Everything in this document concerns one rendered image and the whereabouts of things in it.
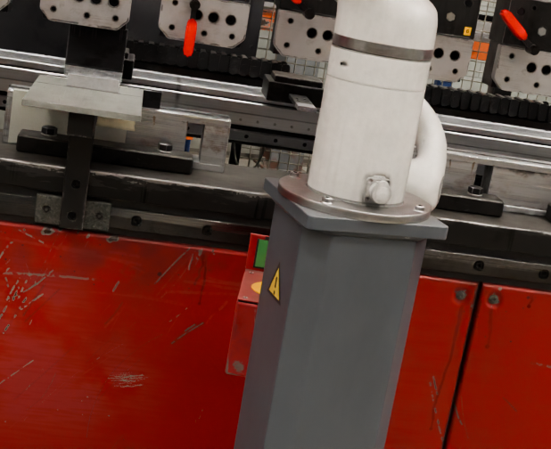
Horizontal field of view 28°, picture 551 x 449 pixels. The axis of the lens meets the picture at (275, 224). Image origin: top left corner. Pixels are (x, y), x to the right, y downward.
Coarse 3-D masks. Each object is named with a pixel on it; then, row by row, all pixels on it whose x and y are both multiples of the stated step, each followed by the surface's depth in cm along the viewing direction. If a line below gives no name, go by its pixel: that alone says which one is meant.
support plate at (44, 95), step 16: (48, 80) 189; (64, 80) 192; (32, 96) 171; (48, 96) 174; (64, 96) 176; (80, 96) 179; (96, 96) 181; (112, 96) 184; (128, 96) 186; (80, 112) 170; (96, 112) 170; (112, 112) 170; (128, 112) 172
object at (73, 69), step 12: (72, 24) 192; (72, 36) 193; (84, 36) 193; (96, 36) 193; (108, 36) 193; (120, 36) 194; (72, 48) 193; (84, 48) 194; (96, 48) 194; (108, 48) 194; (120, 48) 194; (72, 60) 194; (84, 60) 194; (96, 60) 194; (108, 60) 195; (120, 60) 195; (72, 72) 195; (84, 72) 196; (96, 72) 196; (108, 72) 196; (120, 72) 196
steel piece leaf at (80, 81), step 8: (72, 80) 186; (80, 80) 186; (88, 80) 186; (96, 80) 186; (104, 80) 187; (112, 80) 187; (88, 88) 187; (96, 88) 187; (104, 88) 187; (112, 88) 187
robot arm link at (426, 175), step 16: (432, 112) 162; (432, 128) 161; (416, 144) 165; (432, 144) 160; (416, 160) 160; (432, 160) 159; (416, 176) 158; (432, 176) 158; (416, 192) 158; (432, 192) 158; (432, 208) 160
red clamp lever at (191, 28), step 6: (192, 0) 186; (198, 0) 187; (192, 6) 186; (198, 6) 186; (192, 12) 187; (192, 18) 188; (186, 24) 189; (192, 24) 187; (186, 30) 188; (192, 30) 188; (186, 36) 188; (192, 36) 188; (186, 42) 188; (192, 42) 188; (186, 48) 188; (192, 48) 189; (186, 54) 189
